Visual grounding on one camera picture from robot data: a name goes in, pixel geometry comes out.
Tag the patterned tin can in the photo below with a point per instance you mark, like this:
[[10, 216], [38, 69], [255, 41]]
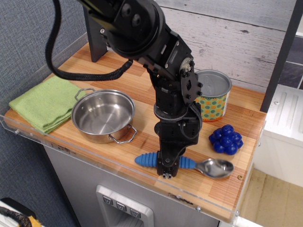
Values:
[[215, 92]]

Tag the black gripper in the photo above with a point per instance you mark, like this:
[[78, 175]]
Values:
[[175, 137]]

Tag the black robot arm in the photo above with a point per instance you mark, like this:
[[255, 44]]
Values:
[[137, 30]]

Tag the stainless steel pot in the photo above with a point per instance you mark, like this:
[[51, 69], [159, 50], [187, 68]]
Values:
[[104, 116]]

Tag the white toy sink unit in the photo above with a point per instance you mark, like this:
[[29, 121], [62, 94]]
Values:
[[280, 149]]

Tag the yellow object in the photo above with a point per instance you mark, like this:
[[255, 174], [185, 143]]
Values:
[[34, 222]]

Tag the dark grey right post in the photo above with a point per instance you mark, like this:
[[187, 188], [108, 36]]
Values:
[[283, 54]]

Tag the grey toy fridge cabinet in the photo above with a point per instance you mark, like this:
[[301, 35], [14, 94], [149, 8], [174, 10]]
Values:
[[101, 197]]

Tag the blue handled metal spoon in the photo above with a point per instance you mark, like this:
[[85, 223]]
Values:
[[212, 168]]

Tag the clear acrylic edge guard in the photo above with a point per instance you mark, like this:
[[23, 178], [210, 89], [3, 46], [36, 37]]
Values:
[[217, 198]]

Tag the blue plastic berry toy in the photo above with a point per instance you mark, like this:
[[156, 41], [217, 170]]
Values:
[[226, 140]]

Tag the green folded cloth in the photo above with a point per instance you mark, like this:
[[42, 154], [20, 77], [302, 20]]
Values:
[[47, 105]]

